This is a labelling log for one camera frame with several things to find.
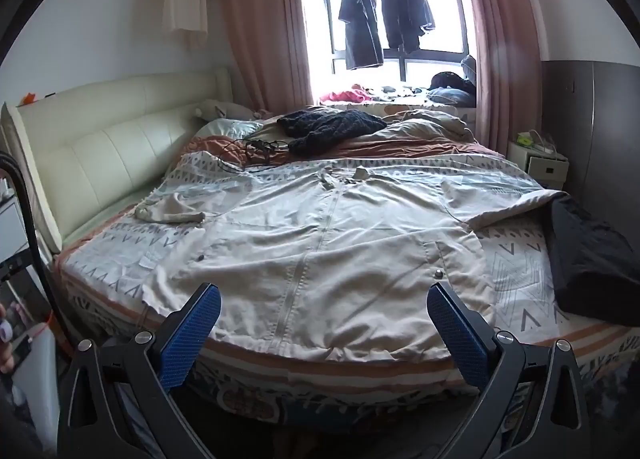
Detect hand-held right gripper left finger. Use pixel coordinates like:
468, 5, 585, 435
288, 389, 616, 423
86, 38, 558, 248
57, 281, 223, 459

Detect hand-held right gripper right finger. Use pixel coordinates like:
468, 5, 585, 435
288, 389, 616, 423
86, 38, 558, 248
426, 281, 588, 459

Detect beige jacket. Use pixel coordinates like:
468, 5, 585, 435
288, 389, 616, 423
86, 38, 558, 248
135, 159, 571, 365

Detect patterned bed quilt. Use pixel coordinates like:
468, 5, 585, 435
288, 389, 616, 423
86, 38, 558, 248
52, 139, 640, 420

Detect black folded cloth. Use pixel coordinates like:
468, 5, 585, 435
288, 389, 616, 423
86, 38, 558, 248
550, 196, 640, 317

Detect white bedside cabinet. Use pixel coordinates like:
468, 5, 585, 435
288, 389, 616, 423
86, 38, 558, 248
507, 131, 570, 182

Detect cream padded headboard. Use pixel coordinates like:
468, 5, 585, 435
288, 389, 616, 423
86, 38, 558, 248
0, 68, 233, 252

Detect pale green pillow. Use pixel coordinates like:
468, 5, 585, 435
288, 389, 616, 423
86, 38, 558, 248
192, 119, 263, 140

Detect beige and orange duvet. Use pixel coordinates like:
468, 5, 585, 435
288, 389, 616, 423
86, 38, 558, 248
187, 109, 506, 164

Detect beige plush toy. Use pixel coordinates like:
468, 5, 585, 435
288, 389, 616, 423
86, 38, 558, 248
192, 99, 256, 122

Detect dark blue cushion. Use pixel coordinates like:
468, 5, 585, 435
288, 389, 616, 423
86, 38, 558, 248
427, 86, 476, 107

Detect black knitted sweater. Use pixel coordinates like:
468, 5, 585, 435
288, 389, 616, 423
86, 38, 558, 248
276, 109, 388, 157

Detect grey wardrobe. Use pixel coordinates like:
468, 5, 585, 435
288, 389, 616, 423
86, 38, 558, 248
540, 60, 640, 240

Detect red cloth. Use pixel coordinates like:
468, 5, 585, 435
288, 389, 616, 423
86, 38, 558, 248
320, 84, 373, 104

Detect pink curtain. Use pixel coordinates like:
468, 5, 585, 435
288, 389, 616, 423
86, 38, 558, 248
452, 0, 543, 154
217, 0, 313, 112

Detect dark hanging jacket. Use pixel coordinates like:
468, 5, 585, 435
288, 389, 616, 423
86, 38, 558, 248
376, 0, 423, 54
407, 0, 436, 37

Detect black flexible hose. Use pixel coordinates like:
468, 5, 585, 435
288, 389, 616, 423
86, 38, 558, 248
0, 151, 71, 355

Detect black cable bundle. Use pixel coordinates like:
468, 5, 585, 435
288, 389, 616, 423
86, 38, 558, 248
217, 138, 291, 174

